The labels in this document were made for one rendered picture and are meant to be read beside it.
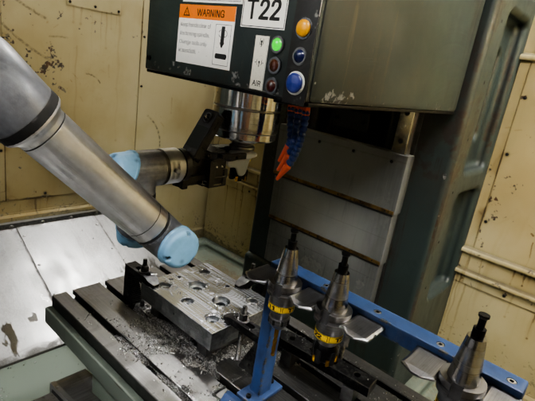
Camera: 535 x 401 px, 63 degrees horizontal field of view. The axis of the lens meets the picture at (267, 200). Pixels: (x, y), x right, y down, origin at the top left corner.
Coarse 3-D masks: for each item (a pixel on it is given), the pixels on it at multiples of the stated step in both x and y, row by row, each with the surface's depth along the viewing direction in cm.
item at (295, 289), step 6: (270, 276) 83; (270, 282) 81; (300, 282) 82; (270, 288) 82; (276, 288) 81; (282, 288) 79; (288, 288) 79; (294, 288) 80; (300, 288) 81; (270, 294) 81; (276, 294) 81; (282, 294) 80; (288, 294) 80; (282, 300) 80; (288, 300) 80
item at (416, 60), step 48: (336, 0) 64; (384, 0) 74; (432, 0) 87; (480, 0) 104; (240, 48) 75; (288, 48) 68; (336, 48) 68; (384, 48) 79; (432, 48) 93; (336, 96) 72; (384, 96) 84; (432, 96) 101
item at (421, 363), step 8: (416, 352) 68; (424, 352) 68; (432, 352) 68; (408, 360) 65; (416, 360) 66; (424, 360) 66; (432, 360) 66; (440, 360) 66; (408, 368) 64; (416, 368) 64; (424, 368) 64; (432, 368) 64; (416, 376) 63; (424, 376) 63; (432, 376) 63
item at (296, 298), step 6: (306, 288) 83; (312, 288) 83; (294, 294) 79; (300, 294) 80; (306, 294) 80; (312, 294) 80; (318, 294) 81; (324, 294) 81; (294, 300) 77; (300, 300) 78; (306, 300) 78; (312, 300) 78; (300, 306) 76; (306, 306) 76; (312, 306) 76
